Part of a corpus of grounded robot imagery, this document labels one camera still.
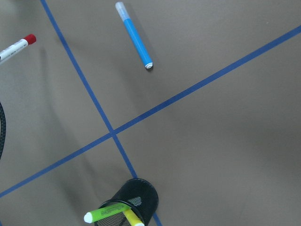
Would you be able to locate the blue marker pen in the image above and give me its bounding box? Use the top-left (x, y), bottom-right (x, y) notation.
top-left (115, 1), bottom-right (153, 70)

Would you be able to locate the red capped white marker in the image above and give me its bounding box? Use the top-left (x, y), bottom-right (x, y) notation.
top-left (0, 34), bottom-right (37, 64)

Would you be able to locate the black mesh pen cup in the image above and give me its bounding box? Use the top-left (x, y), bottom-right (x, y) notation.
top-left (100, 178), bottom-right (158, 226)

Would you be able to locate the yellow highlighter pen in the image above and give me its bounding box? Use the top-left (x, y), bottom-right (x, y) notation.
top-left (123, 209), bottom-right (144, 226)

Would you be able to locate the green highlighter pen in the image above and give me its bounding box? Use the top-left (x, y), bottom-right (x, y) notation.
top-left (83, 203), bottom-right (130, 223)

